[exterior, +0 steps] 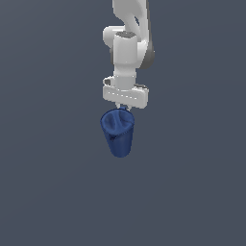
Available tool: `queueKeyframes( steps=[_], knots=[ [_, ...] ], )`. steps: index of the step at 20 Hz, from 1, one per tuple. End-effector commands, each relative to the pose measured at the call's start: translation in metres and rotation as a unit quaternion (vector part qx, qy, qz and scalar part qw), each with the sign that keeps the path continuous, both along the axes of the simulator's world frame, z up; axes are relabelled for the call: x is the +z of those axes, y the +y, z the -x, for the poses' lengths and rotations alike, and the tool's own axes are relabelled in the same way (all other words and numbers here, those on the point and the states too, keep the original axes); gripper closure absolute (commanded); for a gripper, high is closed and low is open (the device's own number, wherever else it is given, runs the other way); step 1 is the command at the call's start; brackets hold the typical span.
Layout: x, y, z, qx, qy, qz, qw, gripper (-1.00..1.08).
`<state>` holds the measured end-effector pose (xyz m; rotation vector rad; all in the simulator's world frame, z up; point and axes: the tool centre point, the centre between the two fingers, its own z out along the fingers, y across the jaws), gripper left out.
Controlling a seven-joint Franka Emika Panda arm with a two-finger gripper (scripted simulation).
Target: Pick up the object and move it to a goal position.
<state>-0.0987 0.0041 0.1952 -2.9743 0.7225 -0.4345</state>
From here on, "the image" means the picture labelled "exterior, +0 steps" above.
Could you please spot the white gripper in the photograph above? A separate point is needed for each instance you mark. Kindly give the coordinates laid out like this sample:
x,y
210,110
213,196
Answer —
x,y
125,94

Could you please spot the blue tapered cup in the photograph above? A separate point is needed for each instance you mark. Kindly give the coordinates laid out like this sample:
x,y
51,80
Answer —
x,y
118,132

